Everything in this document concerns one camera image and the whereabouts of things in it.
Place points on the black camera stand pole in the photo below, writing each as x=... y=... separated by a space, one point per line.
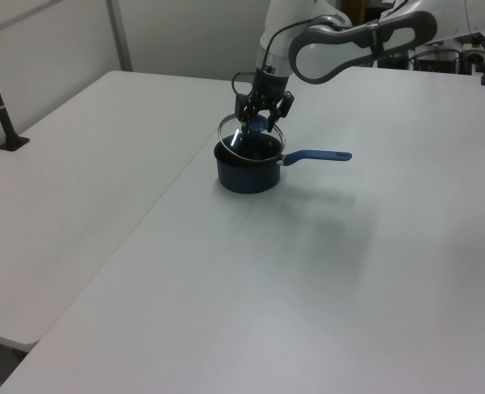
x=0 y=117

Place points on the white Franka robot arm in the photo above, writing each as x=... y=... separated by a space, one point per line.
x=328 y=53

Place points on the glass lid with blue knob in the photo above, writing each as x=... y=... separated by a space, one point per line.
x=259 y=123

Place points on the white adjacent table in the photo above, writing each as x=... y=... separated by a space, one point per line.
x=82 y=184

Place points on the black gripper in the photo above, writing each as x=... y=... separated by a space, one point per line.
x=268 y=86

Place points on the black equipment box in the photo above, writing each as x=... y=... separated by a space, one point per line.
x=437 y=61

